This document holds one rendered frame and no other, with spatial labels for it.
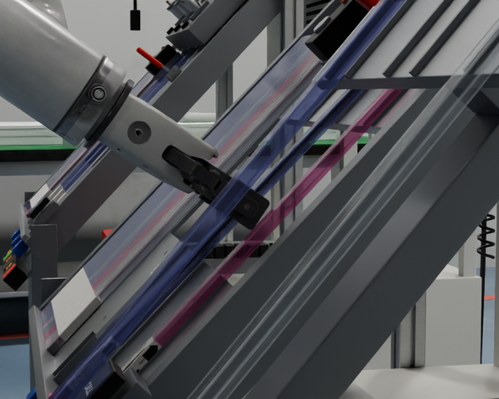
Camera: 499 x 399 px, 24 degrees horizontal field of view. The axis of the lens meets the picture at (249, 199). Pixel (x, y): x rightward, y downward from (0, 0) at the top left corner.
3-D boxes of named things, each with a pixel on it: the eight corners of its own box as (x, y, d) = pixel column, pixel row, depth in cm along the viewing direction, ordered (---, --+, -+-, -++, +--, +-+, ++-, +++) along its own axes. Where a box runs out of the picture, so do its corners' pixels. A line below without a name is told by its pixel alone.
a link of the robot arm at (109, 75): (109, 54, 100) (138, 74, 101) (101, 57, 109) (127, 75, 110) (55, 133, 100) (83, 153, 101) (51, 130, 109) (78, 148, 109)
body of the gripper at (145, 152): (127, 72, 100) (230, 144, 103) (116, 74, 110) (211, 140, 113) (78, 142, 100) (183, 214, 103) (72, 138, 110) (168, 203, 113)
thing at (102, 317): (98, 495, 89) (67, 469, 88) (59, 327, 153) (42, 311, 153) (265, 315, 91) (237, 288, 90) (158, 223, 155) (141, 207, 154)
